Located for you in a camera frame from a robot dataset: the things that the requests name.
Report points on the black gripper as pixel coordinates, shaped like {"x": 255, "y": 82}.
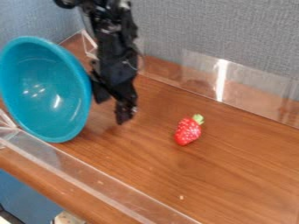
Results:
{"x": 113, "y": 71}

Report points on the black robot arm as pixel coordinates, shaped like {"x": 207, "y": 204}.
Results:
{"x": 109, "y": 23}

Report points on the clear acrylic barrier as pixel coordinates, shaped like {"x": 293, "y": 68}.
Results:
{"x": 261, "y": 93}
{"x": 28, "y": 156}

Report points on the blue bowl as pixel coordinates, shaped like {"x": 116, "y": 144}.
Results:
{"x": 44, "y": 88}

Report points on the clear acrylic front barrier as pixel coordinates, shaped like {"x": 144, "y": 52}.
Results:
{"x": 28, "y": 156}

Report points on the clear acrylic back barrier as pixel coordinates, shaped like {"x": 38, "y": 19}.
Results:
{"x": 261, "y": 93}

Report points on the red toy strawberry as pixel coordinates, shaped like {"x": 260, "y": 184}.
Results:
{"x": 188, "y": 130}

